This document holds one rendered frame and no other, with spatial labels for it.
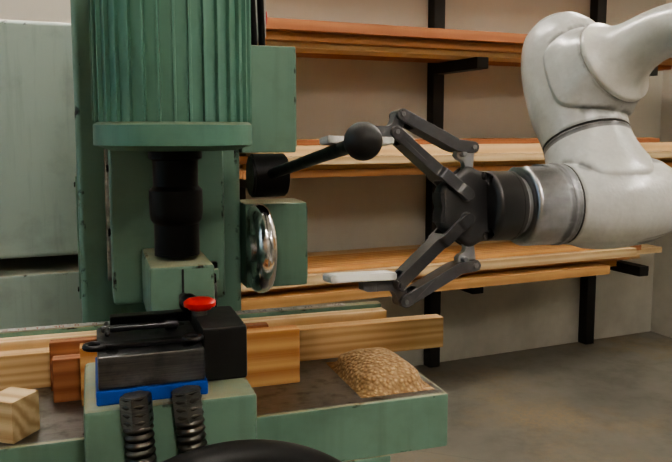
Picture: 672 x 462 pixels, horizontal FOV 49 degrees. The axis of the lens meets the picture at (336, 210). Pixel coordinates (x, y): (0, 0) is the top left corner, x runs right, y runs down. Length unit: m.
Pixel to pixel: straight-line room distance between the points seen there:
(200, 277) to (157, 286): 0.05
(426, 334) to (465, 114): 2.85
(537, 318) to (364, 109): 1.53
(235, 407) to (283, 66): 0.56
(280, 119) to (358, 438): 0.47
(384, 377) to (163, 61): 0.41
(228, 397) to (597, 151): 0.47
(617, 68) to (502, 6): 3.08
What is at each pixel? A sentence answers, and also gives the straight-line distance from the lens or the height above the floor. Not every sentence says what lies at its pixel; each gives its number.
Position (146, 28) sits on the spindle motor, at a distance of 0.78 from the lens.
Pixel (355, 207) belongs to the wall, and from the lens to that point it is 3.48.
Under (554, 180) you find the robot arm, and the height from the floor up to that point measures 1.13.
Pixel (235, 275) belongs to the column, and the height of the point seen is 0.97.
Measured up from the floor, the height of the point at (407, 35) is 1.56.
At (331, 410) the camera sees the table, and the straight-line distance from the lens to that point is 0.78.
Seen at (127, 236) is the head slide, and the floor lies 1.05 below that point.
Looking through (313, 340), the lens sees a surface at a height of 0.93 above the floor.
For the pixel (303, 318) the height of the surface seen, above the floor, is 0.95.
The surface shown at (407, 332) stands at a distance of 0.96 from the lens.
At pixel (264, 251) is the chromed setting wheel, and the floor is 1.03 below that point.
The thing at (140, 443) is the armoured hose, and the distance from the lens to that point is 0.63.
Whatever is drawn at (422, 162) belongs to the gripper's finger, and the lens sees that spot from 0.76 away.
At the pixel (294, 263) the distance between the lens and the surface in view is 1.05.
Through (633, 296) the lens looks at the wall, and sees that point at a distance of 4.62.
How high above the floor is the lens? 1.18
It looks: 6 degrees down
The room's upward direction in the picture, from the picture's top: straight up
